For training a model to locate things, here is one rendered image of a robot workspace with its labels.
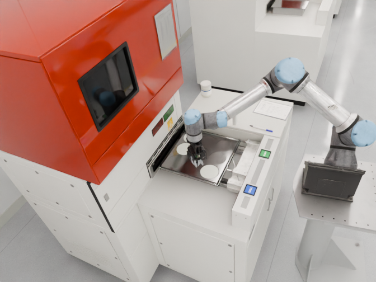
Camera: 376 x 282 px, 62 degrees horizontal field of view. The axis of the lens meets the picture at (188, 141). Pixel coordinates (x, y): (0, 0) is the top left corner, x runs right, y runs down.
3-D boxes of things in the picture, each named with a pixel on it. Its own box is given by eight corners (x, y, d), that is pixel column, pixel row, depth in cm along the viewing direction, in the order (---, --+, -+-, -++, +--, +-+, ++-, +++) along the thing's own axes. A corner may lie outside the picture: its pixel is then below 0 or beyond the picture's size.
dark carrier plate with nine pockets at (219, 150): (160, 167, 179) (160, 166, 179) (187, 129, 201) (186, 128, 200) (216, 183, 166) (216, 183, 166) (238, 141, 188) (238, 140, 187)
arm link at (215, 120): (224, 111, 150) (201, 114, 151) (226, 109, 139) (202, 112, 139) (226, 127, 150) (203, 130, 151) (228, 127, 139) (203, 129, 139)
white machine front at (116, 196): (111, 231, 160) (85, 182, 133) (182, 131, 211) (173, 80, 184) (116, 233, 159) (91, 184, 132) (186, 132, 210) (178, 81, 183)
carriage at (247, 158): (226, 190, 167) (226, 187, 165) (247, 145, 190) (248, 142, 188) (240, 194, 164) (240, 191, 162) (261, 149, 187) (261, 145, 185)
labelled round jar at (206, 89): (200, 96, 213) (198, 84, 207) (203, 90, 218) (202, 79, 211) (209, 98, 210) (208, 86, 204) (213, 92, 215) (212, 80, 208)
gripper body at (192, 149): (193, 164, 154) (191, 146, 146) (187, 153, 160) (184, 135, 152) (207, 159, 155) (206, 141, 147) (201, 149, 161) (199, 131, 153)
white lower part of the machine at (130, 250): (70, 258, 242) (20, 194, 186) (128, 181, 293) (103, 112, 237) (147, 296, 215) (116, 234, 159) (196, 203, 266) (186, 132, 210)
